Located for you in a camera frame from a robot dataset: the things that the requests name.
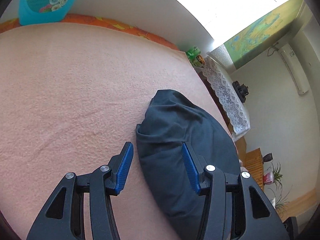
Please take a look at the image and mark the black pants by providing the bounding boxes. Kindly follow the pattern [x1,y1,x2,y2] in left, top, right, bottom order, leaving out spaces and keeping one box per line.
[136,89,240,239]

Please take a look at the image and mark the potted plant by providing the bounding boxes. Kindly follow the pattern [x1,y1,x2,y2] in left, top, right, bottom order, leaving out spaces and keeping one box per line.
[263,153,291,216]

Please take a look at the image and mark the white lace tablecloth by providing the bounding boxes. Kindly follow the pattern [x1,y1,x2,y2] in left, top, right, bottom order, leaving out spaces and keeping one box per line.
[202,50,251,141]

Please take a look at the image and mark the black object on table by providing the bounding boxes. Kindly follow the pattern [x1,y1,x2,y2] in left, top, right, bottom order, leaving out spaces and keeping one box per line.
[232,81,249,103]

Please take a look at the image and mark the beige blanket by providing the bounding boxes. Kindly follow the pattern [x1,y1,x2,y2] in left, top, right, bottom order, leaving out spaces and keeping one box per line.
[1,23,225,239]

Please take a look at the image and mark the white air conditioner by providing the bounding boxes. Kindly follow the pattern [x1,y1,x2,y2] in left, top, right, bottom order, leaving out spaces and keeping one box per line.
[278,43,310,95]

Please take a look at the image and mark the orange floral bedsheet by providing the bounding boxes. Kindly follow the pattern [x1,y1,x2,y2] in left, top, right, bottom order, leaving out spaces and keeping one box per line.
[0,13,181,52]

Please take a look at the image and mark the right blue detergent bottle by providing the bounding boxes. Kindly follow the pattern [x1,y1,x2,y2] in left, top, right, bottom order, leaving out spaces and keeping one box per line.
[18,0,76,25]

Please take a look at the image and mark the wall map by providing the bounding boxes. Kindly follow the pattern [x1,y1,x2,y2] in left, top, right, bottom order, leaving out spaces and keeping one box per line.
[224,0,303,69]

